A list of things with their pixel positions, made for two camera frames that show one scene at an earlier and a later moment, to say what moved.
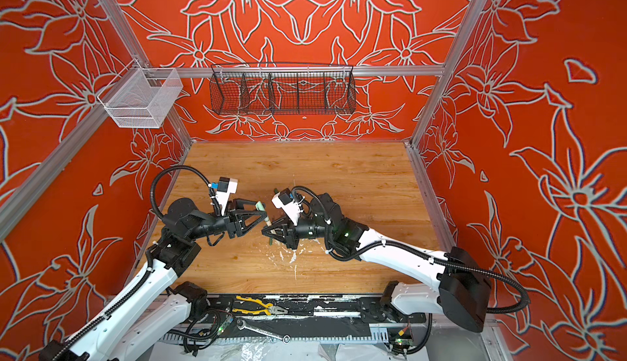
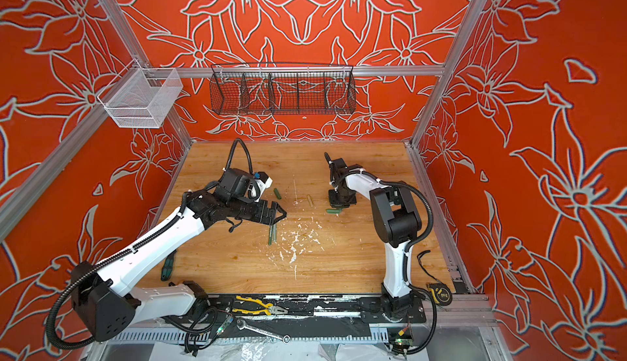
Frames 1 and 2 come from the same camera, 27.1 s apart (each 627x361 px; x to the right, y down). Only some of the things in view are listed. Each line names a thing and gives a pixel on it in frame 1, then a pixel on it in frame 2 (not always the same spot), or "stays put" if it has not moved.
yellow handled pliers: [269, 309] stays put
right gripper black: [277, 225] to [336, 200]
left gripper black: [234, 225] to [263, 218]
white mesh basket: [141, 97] stays put
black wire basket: [282, 89] stays put
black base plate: [309, 309] stays put
